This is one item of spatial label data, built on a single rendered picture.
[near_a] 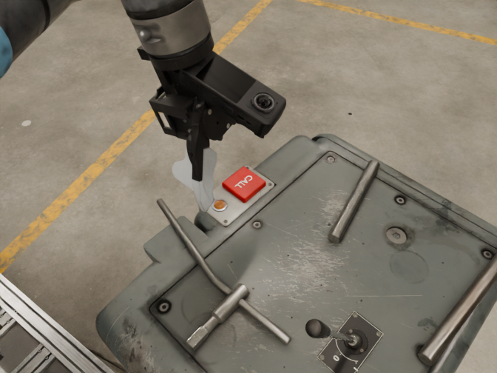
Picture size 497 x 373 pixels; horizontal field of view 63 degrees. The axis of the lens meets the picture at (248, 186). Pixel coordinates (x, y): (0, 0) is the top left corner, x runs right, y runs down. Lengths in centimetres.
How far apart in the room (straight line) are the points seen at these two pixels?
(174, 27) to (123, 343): 45
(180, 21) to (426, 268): 52
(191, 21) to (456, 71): 333
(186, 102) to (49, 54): 341
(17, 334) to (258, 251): 143
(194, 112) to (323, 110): 251
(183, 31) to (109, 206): 207
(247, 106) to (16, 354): 164
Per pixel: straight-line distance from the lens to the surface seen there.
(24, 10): 39
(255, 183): 75
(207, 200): 51
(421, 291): 69
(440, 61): 374
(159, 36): 42
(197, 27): 43
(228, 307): 61
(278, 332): 60
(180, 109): 47
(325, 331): 48
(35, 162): 286
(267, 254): 67
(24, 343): 193
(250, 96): 43
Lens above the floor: 183
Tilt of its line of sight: 50 degrees down
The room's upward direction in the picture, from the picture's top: straight up
